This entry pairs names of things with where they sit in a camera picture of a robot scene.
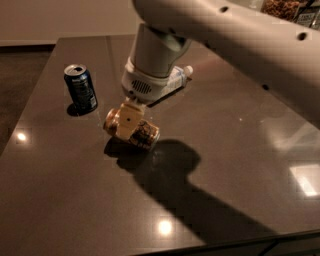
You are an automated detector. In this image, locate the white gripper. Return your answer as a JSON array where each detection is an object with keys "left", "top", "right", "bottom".
[{"left": 116, "top": 59, "right": 177, "bottom": 139}]

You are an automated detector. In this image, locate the orange soda can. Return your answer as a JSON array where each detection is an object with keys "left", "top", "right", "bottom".
[{"left": 104, "top": 109, "right": 160, "bottom": 151}]

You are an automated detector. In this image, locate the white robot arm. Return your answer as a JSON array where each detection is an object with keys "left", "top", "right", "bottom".
[{"left": 117, "top": 0, "right": 320, "bottom": 140}]

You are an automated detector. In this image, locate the dark blue soda can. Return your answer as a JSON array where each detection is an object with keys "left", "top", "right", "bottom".
[{"left": 64, "top": 64, "right": 98, "bottom": 115}]

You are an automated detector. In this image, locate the white plastic bottle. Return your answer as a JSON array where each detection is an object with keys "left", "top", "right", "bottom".
[{"left": 164, "top": 66, "right": 193, "bottom": 95}]

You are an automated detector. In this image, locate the clear jar of nuts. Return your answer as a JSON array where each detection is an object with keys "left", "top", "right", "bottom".
[{"left": 261, "top": 0, "right": 308, "bottom": 21}]

